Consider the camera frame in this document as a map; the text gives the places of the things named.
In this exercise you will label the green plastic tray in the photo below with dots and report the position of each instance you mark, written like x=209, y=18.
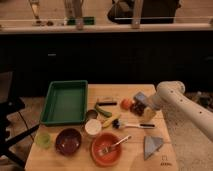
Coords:
x=65, y=103

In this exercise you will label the black handled tool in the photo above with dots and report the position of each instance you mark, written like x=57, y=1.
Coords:
x=106, y=102

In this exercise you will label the orange bowl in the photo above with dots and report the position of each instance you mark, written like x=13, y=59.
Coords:
x=101, y=141

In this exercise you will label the person in dark clothes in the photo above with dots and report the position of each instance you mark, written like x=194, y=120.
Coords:
x=153, y=11

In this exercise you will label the grey folded cloth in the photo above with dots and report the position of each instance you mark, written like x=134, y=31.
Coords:
x=151, y=144

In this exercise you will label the green box on counter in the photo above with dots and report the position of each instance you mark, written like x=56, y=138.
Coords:
x=89, y=20

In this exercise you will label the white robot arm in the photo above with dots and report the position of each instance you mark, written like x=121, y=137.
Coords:
x=172, y=93

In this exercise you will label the yellow banana toy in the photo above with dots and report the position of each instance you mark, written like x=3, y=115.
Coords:
x=109, y=121

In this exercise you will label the dark purple grapes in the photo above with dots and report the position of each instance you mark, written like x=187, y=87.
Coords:
x=137, y=108

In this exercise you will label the small metal cup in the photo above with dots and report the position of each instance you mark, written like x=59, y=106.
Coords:
x=91, y=114

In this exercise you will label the purple bowl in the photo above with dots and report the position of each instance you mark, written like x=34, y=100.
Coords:
x=68, y=141

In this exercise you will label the black white dish brush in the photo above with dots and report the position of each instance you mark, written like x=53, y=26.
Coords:
x=121, y=125

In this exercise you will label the green cucumber toy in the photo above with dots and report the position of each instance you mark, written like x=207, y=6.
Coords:
x=101, y=111

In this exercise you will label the orange toy fruit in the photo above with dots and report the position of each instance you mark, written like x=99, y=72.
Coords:
x=126, y=104

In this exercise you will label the blue sponge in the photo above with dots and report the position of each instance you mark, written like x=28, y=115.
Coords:
x=140, y=97

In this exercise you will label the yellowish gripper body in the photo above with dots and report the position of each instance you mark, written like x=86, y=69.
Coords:
x=148, y=114

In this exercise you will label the light green cup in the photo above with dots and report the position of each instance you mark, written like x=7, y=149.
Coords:
x=43, y=140

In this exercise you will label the white cup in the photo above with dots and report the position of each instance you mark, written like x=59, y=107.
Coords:
x=93, y=127

